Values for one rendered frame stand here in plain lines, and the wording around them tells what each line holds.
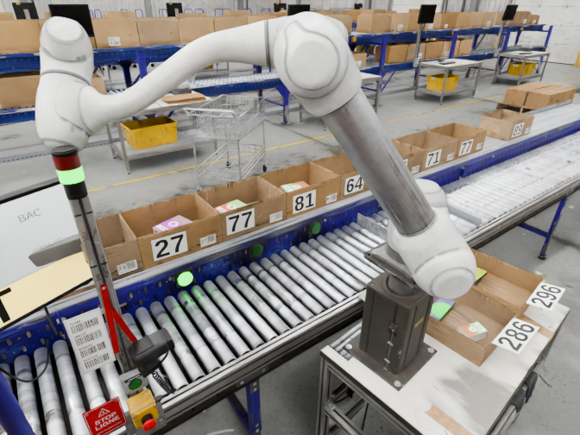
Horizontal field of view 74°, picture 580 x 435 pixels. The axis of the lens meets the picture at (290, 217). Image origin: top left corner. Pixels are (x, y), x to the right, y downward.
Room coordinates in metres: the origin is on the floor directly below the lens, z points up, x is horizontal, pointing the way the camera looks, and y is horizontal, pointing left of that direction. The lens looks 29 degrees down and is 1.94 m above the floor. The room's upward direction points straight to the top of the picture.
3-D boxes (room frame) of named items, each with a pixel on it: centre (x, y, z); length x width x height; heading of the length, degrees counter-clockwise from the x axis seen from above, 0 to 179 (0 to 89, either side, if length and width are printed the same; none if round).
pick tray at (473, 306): (1.20, -0.69, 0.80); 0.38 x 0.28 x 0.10; 41
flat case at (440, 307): (1.27, -0.62, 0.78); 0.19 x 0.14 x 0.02; 136
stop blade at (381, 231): (1.87, -0.55, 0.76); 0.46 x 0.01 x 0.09; 36
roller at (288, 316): (1.39, 0.10, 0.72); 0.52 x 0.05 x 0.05; 36
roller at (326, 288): (1.54, -0.11, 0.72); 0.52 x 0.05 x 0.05; 36
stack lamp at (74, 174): (0.78, 0.48, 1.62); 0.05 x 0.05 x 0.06
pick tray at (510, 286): (1.42, -0.92, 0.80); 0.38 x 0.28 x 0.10; 44
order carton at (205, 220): (1.61, 0.58, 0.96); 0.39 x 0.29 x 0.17; 126
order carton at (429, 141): (2.77, -1.01, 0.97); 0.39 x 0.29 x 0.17; 126
